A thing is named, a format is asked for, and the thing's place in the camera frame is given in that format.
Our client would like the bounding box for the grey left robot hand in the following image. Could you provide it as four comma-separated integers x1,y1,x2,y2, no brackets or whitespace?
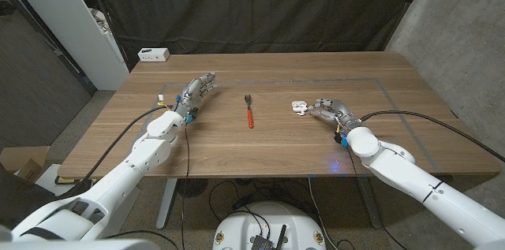
172,71,219,125

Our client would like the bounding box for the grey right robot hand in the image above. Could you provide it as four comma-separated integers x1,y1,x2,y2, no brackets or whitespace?
307,98,362,131

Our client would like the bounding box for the white AirPods case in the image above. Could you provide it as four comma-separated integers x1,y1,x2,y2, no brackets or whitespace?
291,100,309,117

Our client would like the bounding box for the white power strip box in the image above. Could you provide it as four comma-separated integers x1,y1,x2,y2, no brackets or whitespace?
137,47,171,63

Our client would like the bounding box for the black round floor fan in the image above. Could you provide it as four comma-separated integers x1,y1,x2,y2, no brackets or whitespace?
175,177,209,199

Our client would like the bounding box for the grey table leg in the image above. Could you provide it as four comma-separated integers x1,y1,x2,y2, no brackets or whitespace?
356,176,383,230

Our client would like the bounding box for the black fabric backdrop curtain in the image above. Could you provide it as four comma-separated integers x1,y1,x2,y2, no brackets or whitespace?
88,0,425,72

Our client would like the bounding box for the white table leg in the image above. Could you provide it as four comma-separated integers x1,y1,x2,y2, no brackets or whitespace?
155,177,179,231

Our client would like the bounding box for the black backdrop stand pole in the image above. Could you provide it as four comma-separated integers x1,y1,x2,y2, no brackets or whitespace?
383,0,434,52

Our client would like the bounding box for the white robot torso base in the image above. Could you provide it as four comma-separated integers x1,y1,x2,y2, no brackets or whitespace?
212,201,328,250

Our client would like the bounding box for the white shelf cabinet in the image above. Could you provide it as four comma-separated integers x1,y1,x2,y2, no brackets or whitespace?
0,0,131,91

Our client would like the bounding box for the black antenna device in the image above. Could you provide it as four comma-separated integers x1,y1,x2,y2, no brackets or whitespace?
250,224,288,250

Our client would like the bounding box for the grey perforated partition panel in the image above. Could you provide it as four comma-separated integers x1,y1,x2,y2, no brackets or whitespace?
0,0,98,151

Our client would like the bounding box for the brown cardboard box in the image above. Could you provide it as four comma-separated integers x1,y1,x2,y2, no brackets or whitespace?
0,145,51,183

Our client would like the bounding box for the red-handled black fork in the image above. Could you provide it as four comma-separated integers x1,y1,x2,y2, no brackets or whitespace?
244,94,255,129

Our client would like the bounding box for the thin black hanging cable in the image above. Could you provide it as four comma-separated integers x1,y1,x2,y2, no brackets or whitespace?
180,122,191,250

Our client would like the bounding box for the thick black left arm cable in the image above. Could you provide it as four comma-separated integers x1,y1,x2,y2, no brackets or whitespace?
58,104,175,198

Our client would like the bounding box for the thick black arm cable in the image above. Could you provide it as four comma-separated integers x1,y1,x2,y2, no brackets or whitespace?
360,110,505,163
58,104,175,198

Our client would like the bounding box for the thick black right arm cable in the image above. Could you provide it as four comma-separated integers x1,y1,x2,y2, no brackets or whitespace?
360,110,505,163

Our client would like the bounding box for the black floor cable tangle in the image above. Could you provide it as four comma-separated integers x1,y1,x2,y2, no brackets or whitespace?
208,177,316,226

